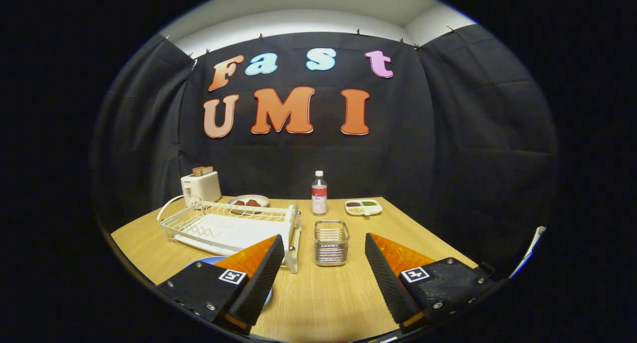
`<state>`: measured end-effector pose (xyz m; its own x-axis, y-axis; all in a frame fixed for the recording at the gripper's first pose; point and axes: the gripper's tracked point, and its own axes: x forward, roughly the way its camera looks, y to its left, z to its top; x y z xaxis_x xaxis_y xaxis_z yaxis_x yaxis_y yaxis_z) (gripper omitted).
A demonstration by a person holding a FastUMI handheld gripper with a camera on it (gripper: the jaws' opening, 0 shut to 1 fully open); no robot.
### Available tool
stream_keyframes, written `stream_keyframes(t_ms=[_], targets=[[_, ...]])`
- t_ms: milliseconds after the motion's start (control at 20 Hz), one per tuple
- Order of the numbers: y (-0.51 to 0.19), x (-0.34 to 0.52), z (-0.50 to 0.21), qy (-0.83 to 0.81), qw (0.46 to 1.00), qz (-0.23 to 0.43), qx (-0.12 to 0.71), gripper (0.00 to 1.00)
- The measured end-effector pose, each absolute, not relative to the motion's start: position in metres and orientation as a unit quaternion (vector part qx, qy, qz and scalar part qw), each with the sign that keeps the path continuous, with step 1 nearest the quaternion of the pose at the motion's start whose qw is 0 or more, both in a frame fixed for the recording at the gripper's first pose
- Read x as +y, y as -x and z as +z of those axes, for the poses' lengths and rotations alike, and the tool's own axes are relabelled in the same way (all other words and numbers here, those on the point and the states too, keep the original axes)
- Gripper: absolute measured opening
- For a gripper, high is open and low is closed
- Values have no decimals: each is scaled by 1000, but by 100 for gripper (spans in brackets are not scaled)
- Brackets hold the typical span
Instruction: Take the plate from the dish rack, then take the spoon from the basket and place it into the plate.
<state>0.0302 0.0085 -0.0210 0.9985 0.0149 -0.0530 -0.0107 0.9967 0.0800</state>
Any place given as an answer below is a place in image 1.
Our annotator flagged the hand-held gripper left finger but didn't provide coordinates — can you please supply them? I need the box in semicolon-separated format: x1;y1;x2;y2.
155;234;285;334

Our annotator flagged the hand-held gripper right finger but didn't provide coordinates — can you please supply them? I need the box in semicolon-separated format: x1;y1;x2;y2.
365;233;497;330

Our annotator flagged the light blue plate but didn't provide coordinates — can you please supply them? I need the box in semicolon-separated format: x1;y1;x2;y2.
185;256;273;306

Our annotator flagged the white wire dish rack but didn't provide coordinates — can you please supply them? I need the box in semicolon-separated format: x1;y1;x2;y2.
157;195;303;274

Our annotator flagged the metal wire basket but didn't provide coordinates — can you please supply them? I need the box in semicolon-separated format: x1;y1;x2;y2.
314;220;350;267

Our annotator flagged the white divided dish with beans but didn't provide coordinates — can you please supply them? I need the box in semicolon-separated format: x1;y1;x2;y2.
344;199;383;217

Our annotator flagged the beige plate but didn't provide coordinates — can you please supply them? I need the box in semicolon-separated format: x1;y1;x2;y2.
227;194;270;215

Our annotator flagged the clear bottle with red label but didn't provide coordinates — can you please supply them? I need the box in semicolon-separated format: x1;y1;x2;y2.
312;171;328;216

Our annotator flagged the white toaster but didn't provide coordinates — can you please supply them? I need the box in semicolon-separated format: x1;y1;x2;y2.
181;171;222;207

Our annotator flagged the black backdrop cloth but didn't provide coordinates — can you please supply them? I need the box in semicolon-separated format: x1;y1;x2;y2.
90;23;558;279

